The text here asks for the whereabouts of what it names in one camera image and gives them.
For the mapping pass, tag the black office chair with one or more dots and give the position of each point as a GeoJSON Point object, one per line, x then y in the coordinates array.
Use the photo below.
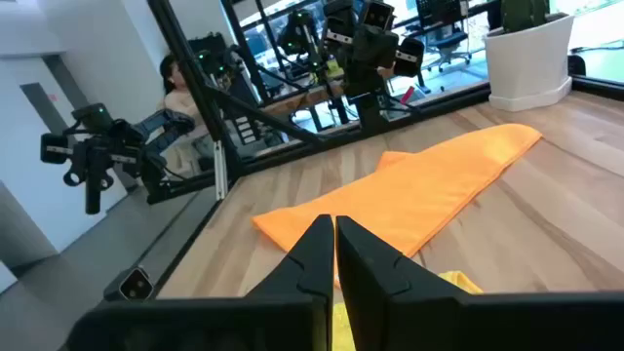
{"type": "Point", "coordinates": [446, 41]}

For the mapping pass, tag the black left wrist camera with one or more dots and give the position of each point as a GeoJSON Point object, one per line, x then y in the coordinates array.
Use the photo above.
{"type": "Point", "coordinates": [378, 14]}

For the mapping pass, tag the yellow microfiber towel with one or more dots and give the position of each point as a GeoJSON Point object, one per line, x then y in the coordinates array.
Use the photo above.
{"type": "Point", "coordinates": [460, 282]}

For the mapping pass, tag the green cactus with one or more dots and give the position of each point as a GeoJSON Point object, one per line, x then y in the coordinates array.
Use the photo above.
{"type": "Point", "coordinates": [524, 13]}

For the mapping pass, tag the orange microfiber towel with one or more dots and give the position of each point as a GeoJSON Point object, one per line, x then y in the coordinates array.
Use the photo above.
{"type": "Point", "coordinates": [414, 195]}

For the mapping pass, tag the person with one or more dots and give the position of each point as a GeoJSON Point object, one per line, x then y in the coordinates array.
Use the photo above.
{"type": "Point", "coordinates": [178, 100]}

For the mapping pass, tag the white hexagonal planter pot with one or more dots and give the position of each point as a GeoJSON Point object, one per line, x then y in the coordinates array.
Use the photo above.
{"type": "Point", "coordinates": [529, 63]}

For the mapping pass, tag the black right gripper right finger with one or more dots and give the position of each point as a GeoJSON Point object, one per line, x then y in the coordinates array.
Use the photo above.
{"type": "Point", "coordinates": [370, 283]}

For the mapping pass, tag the black aluminium table frame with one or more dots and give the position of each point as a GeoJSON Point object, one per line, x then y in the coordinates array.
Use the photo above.
{"type": "Point", "coordinates": [187, 68]}

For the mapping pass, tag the black background robot arm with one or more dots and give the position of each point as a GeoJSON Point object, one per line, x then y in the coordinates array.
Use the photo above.
{"type": "Point", "coordinates": [300, 36]}
{"type": "Point", "coordinates": [97, 156]}

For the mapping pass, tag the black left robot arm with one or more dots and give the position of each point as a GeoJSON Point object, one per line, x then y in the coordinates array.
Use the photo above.
{"type": "Point", "coordinates": [370, 105]}

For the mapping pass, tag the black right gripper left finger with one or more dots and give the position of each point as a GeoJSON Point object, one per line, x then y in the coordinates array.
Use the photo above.
{"type": "Point", "coordinates": [312, 273]}

